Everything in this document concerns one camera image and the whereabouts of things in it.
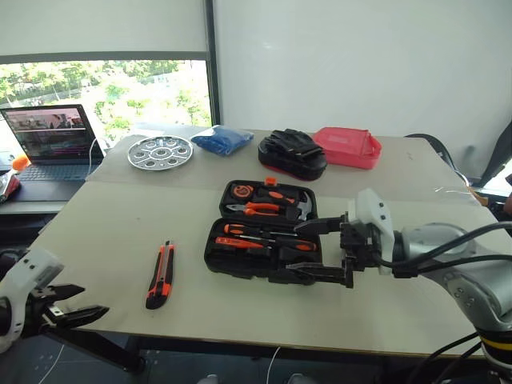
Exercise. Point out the dark side desk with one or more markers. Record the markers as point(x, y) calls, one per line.
point(32, 196)

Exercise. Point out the black tool case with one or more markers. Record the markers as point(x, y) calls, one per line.
point(240, 264)

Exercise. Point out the orange black utility knife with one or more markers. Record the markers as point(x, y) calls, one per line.
point(161, 280)

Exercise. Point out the orange test pen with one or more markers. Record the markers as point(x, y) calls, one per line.
point(236, 242)

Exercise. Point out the orange black screwdriver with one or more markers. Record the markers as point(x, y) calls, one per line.
point(236, 229)
point(298, 244)

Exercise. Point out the dark window frame post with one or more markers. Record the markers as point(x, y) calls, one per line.
point(212, 64)

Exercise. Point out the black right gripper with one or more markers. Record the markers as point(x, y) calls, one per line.
point(362, 248)

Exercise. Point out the small orange object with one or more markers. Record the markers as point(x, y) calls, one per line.
point(481, 198)

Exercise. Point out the black angled stand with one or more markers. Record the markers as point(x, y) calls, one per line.
point(500, 156)

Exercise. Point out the orange ball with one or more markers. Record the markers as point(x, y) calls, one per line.
point(21, 164)

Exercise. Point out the open dark laptop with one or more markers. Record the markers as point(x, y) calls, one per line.
point(48, 136)

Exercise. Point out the grey rounded shape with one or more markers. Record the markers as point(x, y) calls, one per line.
point(297, 379)

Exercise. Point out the white roller blind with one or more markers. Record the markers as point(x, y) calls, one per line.
point(104, 26)

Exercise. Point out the orange black tape measure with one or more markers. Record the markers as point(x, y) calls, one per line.
point(241, 191)

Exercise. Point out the blue plastic bag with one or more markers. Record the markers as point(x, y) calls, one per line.
point(223, 140)

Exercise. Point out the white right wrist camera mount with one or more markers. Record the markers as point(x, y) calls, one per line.
point(374, 212)

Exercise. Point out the claw hammer orange grip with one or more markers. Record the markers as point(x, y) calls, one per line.
point(276, 196)

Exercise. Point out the black gloves on pad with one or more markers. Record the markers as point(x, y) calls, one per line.
point(292, 154)

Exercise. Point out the red zip pouch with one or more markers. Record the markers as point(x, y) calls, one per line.
point(350, 148)

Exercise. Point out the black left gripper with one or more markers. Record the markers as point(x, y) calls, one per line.
point(40, 314)

